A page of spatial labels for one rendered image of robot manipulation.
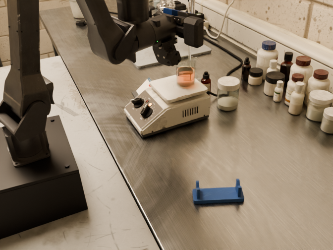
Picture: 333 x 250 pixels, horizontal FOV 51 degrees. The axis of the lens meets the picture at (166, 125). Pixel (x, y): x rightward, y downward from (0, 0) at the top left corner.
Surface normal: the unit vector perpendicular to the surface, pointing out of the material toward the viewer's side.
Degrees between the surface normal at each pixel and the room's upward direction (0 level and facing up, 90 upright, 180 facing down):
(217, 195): 0
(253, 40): 90
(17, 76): 68
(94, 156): 0
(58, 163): 4
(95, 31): 99
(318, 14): 90
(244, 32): 90
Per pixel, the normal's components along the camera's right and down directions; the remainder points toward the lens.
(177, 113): 0.43, 0.49
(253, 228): -0.04, -0.83
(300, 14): -0.91, 0.26
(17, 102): -0.66, 0.09
